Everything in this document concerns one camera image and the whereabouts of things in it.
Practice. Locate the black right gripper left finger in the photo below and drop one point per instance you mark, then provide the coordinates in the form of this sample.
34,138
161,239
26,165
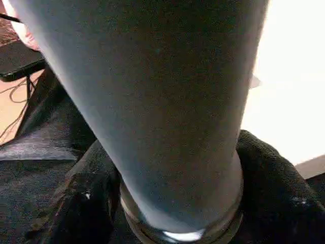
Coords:
83,198

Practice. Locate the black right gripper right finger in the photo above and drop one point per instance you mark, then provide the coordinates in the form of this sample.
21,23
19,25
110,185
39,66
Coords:
279,198

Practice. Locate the white plastic table leg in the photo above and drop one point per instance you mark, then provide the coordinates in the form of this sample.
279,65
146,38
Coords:
152,101

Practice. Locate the black mat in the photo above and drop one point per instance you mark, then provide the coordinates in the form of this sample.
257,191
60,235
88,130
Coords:
45,147

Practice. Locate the white plastic table top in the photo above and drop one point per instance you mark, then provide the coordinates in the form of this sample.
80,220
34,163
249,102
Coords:
292,76

